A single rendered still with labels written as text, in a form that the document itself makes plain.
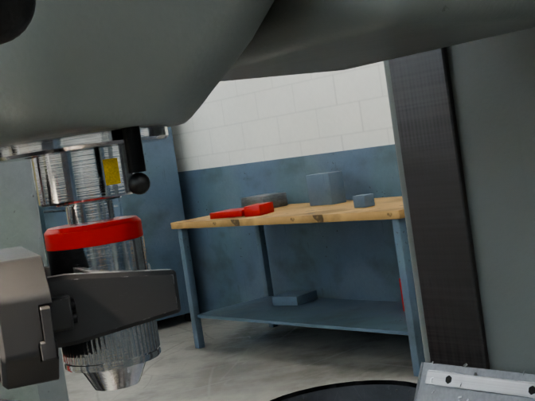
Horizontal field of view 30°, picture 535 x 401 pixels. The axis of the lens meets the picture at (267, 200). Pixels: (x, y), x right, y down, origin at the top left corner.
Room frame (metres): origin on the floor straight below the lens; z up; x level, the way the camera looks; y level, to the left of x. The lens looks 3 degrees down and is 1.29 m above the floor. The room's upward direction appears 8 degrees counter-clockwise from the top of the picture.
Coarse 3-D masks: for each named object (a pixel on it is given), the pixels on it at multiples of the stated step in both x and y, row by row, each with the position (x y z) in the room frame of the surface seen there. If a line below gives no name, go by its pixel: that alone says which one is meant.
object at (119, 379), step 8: (120, 368) 0.47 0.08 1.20; (128, 368) 0.47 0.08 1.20; (136, 368) 0.47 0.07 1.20; (88, 376) 0.47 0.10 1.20; (96, 376) 0.47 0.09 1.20; (104, 376) 0.47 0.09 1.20; (112, 376) 0.47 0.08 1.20; (120, 376) 0.47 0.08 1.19; (128, 376) 0.47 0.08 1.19; (136, 376) 0.48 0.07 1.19; (96, 384) 0.47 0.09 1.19; (104, 384) 0.47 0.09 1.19; (112, 384) 0.47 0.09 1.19; (120, 384) 0.47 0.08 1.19; (128, 384) 0.47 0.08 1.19
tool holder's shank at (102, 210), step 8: (96, 200) 0.47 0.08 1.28; (104, 200) 0.48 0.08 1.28; (112, 200) 0.48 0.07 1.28; (72, 208) 0.47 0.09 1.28; (80, 208) 0.47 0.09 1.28; (88, 208) 0.47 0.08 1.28; (96, 208) 0.47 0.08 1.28; (104, 208) 0.48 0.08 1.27; (112, 208) 0.48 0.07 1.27; (72, 216) 0.47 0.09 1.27; (80, 216) 0.47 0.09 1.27; (88, 216) 0.47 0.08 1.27; (96, 216) 0.47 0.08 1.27; (104, 216) 0.48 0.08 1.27; (112, 216) 0.48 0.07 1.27; (72, 224) 0.48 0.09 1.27; (80, 224) 0.47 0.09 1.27
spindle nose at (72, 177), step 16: (32, 160) 0.47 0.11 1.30; (48, 160) 0.46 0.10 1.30; (64, 160) 0.46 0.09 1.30; (80, 160) 0.46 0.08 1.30; (96, 160) 0.46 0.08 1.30; (48, 176) 0.46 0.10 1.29; (64, 176) 0.46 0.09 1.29; (80, 176) 0.46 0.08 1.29; (96, 176) 0.46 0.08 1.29; (128, 176) 0.47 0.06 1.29; (48, 192) 0.46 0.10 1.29; (64, 192) 0.46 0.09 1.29; (80, 192) 0.46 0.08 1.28; (96, 192) 0.46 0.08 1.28; (112, 192) 0.47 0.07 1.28; (128, 192) 0.47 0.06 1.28
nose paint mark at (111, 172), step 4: (104, 160) 0.46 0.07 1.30; (108, 160) 0.47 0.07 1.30; (112, 160) 0.47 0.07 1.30; (116, 160) 0.47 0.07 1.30; (104, 164) 0.46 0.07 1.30; (108, 164) 0.47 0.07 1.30; (112, 164) 0.47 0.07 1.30; (116, 164) 0.47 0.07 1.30; (104, 168) 0.46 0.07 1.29; (108, 168) 0.46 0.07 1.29; (112, 168) 0.47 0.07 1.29; (116, 168) 0.47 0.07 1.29; (104, 172) 0.46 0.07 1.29; (108, 172) 0.46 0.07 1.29; (112, 172) 0.47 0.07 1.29; (116, 172) 0.47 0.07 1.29; (108, 176) 0.46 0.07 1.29; (112, 176) 0.47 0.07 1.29; (116, 176) 0.47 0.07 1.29; (108, 180) 0.46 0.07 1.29; (112, 180) 0.47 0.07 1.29; (116, 180) 0.47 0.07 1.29; (108, 184) 0.46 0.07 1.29; (112, 184) 0.47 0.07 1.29
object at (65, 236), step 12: (120, 216) 0.50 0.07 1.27; (132, 216) 0.48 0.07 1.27; (60, 228) 0.47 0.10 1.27; (72, 228) 0.46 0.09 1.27; (84, 228) 0.46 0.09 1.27; (96, 228) 0.46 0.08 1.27; (108, 228) 0.46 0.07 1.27; (120, 228) 0.47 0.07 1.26; (132, 228) 0.47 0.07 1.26; (48, 240) 0.47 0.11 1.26; (60, 240) 0.46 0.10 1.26; (72, 240) 0.46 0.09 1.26; (84, 240) 0.46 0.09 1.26; (96, 240) 0.46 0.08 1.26; (108, 240) 0.46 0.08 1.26; (120, 240) 0.47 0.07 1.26
